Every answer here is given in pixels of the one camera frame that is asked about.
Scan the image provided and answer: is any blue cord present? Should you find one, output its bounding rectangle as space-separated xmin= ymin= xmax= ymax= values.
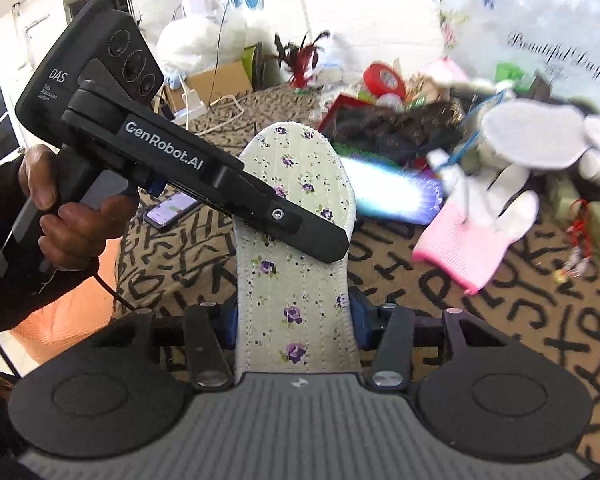
xmin=447 ymin=130 xmax=484 ymax=167

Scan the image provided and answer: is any red cord charm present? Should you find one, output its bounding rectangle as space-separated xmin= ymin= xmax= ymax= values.
xmin=554 ymin=199 xmax=597 ymax=282

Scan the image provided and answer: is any white fleece insole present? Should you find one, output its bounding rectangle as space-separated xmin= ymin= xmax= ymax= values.
xmin=480 ymin=100 xmax=589 ymax=167

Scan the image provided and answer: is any red edged box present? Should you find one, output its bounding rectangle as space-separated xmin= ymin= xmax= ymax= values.
xmin=317 ymin=94 xmax=382 ymax=134

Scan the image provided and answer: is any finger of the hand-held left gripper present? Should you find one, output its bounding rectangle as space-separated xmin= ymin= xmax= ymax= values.
xmin=200 ymin=160 xmax=352 ymax=264

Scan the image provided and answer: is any red feather shuttlecock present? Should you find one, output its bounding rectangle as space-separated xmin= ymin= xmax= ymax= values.
xmin=275 ymin=31 xmax=332 ymax=89

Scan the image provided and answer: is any person's left hand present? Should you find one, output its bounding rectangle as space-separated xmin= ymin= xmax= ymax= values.
xmin=17 ymin=144 xmax=141 ymax=273

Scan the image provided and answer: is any floral fabric insole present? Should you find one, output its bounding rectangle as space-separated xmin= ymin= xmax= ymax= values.
xmin=232 ymin=122 xmax=364 ymax=377

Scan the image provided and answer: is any brown cardboard box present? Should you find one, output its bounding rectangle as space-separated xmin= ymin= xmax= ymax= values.
xmin=162 ymin=60 xmax=254 ymax=112

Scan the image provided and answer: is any smartphone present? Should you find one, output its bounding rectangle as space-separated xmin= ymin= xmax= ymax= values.
xmin=145 ymin=191 xmax=202 ymax=232

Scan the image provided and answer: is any pink white knitted glove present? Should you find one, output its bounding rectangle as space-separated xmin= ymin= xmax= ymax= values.
xmin=412 ymin=165 xmax=541 ymax=295

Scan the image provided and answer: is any black cable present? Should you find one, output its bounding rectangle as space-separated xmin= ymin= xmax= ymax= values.
xmin=94 ymin=269 xmax=142 ymax=317

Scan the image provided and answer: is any floral clear plastic bag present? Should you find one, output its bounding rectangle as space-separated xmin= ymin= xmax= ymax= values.
xmin=432 ymin=0 xmax=600 ymax=111

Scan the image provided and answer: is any black hair clip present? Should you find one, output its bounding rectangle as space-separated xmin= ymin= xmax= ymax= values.
xmin=527 ymin=72 xmax=554 ymax=102

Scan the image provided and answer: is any red tape roll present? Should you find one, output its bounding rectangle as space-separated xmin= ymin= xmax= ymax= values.
xmin=363 ymin=61 xmax=407 ymax=99

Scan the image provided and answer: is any white plastic bag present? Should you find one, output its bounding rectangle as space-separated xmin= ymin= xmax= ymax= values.
xmin=156 ymin=12 xmax=262 ymax=79

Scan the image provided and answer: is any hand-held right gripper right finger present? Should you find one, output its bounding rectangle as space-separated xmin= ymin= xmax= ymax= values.
xmin=349 ymin=287 xmax=508 ymax=390

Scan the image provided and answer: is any green plastic cup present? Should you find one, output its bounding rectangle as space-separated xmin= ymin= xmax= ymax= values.
xmin=496 ymin=62 xmax=527 ymax=84

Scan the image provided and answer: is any green folder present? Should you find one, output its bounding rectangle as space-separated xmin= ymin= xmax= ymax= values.
xmin=242 ymin=45 xmax=264 ymax=87

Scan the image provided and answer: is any teal purple carton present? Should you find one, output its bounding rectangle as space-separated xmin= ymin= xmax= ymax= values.
xmin=340 ymin=155 xmax=447 ymax=226

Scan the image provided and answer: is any white power strip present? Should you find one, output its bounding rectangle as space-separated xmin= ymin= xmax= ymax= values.
xmin=172 ymin=89 xmax=207 ymax=127

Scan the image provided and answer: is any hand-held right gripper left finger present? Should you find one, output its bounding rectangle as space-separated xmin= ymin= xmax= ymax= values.
xmin=86 ymin=301 xmax=238 ymax=392

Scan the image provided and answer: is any black leather bag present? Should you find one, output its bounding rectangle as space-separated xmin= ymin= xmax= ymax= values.
xmin=330 ymin=101 xmax=462 ymax=167

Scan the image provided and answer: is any brown letter-patterned cloth desktop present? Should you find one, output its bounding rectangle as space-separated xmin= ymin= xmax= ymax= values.
xmin=115 ymin=82 xmax=600 ymax=466

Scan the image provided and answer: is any pink cloth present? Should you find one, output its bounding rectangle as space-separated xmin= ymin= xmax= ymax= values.
xmin=425 ymin=57 xmax=469 ymax=84

